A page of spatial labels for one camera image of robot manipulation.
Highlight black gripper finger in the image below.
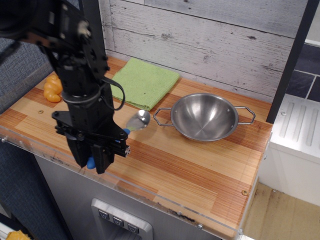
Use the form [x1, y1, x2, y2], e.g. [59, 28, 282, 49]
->
[65, 133, 92, 168]
[91, 144, 115, 174]

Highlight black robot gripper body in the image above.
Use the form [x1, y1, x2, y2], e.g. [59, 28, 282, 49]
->
[52, 84, 122, 146]

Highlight blue handled metal spoon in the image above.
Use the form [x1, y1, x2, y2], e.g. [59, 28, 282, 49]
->
[86, 109, 151, 170]

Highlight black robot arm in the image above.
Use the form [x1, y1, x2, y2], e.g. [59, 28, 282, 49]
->
[0, 0, 130, 174]

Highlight grey toy fridge cabinet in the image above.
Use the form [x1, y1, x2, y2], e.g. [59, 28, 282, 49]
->
[35, 156, 217, 240]

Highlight orange plastic croissant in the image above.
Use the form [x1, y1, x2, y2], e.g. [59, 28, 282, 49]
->
[43, 74, 63, 103]

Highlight green folded cloth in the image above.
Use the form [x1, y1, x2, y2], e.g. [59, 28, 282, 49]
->
[111, 58, 180, 111]

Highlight silver dispenser button panel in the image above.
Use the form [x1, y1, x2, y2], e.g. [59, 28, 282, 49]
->
[91, 198, 154, 240]

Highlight clear acrylic front guard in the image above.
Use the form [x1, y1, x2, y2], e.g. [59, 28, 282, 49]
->
[0, 127, 243, 240]

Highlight yellow toy on floor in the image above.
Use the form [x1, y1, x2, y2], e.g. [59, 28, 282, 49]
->
[6, 230, 31, 240]

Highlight white toy sink unit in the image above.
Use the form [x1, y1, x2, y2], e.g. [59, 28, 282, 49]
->
[258, 94, 320, 206]

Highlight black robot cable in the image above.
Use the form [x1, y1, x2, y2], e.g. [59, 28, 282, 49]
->
[101, 76, 126, 111]

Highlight steel bowl with wire handles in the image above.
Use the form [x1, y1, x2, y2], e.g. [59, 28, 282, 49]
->
[153, 93, 256, 142]

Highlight dark right vertical post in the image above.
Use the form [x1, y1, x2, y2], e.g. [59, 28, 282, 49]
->
[266, 0, 320, 124]

